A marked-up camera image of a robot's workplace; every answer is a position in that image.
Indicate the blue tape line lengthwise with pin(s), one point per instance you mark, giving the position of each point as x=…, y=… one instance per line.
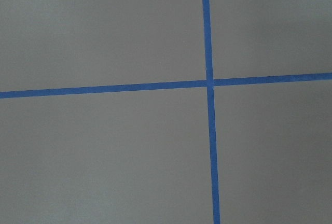
x=211, y=109

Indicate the blue tape line crosswise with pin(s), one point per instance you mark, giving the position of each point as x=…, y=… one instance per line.
x=166, y=85

